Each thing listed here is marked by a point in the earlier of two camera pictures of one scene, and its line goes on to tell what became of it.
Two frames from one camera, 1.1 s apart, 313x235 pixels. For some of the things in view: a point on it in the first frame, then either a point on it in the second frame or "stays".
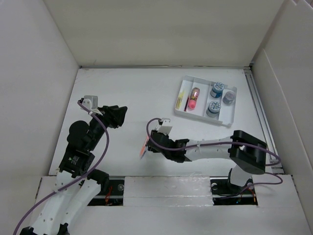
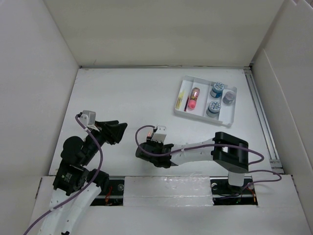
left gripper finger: [115, 120] to [114, 138]
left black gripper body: [104, 117] to [102, 134]
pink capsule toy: [193, 98] stays
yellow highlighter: [180, 100] stays
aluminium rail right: [275, 167] stays
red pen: [187, 104] stays
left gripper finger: [118, 113] to [120, 128]
